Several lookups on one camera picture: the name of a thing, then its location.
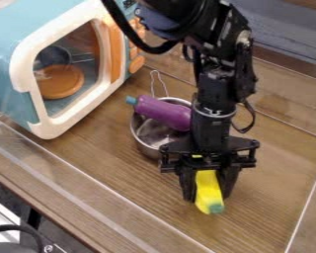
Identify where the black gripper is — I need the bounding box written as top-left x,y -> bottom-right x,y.
159,103 -> 261,203

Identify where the yellow toy banana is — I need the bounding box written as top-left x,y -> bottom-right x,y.
195,170 -> 225,214

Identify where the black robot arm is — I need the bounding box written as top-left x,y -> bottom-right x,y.
139,0 -> 261,202

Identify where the silver metal pot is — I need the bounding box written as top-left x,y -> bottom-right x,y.
131,70 -> 191,160

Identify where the purple toy eggplant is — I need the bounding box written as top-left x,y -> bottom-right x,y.
127,95 -> 191,131

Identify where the orange plate in microwave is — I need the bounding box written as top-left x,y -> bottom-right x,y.
35,64 -> 85,100

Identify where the blue toy microwave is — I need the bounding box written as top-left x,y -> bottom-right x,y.
0,0 -> 146,139

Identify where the black cable lower left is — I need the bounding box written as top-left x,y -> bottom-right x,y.
0,223 -> 46,253

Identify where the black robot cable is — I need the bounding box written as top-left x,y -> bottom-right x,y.
101,0 -> 258,134

